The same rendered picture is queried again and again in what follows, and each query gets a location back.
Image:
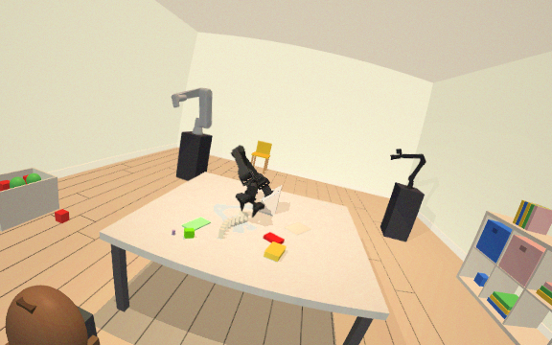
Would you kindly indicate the small green block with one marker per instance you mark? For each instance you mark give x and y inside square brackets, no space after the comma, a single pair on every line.
[189,233]

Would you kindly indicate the red rectangular block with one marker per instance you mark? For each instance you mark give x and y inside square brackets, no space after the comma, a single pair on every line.
[273,238]

